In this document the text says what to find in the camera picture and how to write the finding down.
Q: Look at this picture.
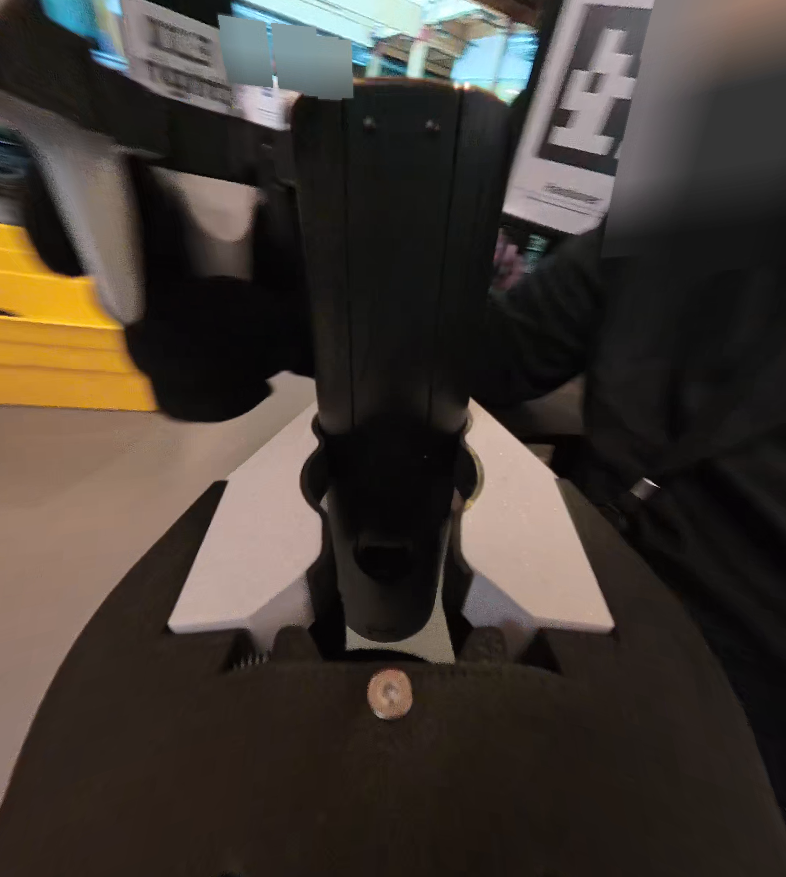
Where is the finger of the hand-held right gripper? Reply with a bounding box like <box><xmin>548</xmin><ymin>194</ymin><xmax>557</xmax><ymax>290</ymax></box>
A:
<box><xmin>23</xmin><ymin>123</ymin><xmax>146</xmax><ymax>326</ymax></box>

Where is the black remote control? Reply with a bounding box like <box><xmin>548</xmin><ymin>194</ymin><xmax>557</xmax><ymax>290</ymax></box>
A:
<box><xmin>293</xmin><ymin>79</ymin><xmax>510</xmax><ymax>641</ymax></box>

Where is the black and white tag poster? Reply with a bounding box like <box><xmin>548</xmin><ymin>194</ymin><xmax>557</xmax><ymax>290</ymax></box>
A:
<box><xmin>501</xmin><ymin>0</ymin><xmax>655</xmax><ymax>235</ymax></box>

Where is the yellow plastic bin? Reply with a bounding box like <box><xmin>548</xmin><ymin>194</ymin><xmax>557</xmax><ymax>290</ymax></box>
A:
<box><xmin>0</xmin><ymin>216</ymin><xmax>158</xmax><ymax>412</ymax></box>

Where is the person's right hand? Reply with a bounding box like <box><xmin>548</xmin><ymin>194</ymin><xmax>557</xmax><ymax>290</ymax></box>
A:
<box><xmin>124</xmin><ymin>171</ymin><xmax>318</xmax><ymax>422</ymax></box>

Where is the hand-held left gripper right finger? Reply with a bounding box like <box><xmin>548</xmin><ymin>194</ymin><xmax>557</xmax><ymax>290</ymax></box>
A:
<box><xmin>448</xmin><ymin>399</ymin><xmax>616</xmax><ymax>653</ymax></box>

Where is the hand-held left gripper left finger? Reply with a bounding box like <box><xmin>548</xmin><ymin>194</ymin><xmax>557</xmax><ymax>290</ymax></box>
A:
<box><xmin>167</xmin><ymin>404</ymin><xmax>332</xmax><ymax>650</ymax></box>

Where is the white paper sign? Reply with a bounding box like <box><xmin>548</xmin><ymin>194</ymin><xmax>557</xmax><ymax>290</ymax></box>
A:
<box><xmin>121</xmin><ymin>0</ymin><xmax>237</xmax><ymax>112</ymax></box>

